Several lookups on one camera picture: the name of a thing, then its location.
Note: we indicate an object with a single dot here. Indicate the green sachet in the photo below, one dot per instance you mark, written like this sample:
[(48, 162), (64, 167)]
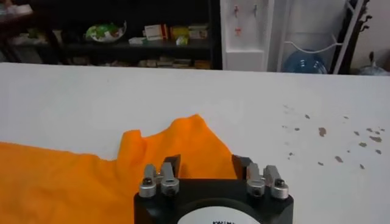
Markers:
[(182, 41)]

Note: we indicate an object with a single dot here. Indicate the white water dispenser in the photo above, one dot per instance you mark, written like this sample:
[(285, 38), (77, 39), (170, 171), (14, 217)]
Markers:
[(243, 61)]

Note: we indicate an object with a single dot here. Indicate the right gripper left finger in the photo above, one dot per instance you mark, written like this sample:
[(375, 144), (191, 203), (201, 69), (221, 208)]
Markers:
[(166, 179)]

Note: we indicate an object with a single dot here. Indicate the black folded tripod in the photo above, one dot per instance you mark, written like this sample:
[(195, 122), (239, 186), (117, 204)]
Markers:
[(361, 22)]

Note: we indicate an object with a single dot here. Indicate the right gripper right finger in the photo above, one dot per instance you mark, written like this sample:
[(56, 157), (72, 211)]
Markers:
[(254, 182)]

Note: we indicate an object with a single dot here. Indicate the tied clear plastic bag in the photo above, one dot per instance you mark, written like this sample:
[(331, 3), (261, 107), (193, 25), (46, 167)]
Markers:
[(373, 70)]

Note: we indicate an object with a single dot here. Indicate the orange t-shirt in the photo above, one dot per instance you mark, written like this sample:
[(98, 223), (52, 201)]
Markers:
[(61, 182)]

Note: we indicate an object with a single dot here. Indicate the white jug rack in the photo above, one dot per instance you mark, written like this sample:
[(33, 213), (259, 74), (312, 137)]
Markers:
[(348, 36)]

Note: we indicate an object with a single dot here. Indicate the white red medicine box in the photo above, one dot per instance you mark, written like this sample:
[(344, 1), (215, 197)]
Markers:
[(153, 32)]

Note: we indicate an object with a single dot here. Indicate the bowl of green packets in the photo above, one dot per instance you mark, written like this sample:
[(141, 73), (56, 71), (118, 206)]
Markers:
[(105, 32)]

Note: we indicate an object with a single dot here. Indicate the white green carton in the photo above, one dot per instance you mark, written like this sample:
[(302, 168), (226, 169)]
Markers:
[(198, 32)]

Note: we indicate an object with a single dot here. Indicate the black shelving unit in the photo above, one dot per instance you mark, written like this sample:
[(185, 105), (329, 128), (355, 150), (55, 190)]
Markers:
[(137, 47)]

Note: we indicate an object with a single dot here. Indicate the blue water jug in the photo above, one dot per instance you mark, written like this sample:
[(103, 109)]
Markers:
[(304, 64)]

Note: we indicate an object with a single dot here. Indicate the yellow green carton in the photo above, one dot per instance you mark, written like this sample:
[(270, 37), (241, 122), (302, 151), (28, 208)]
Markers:
[(179, 31)]

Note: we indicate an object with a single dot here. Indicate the large white table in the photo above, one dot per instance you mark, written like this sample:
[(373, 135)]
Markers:
[(91, 100)]

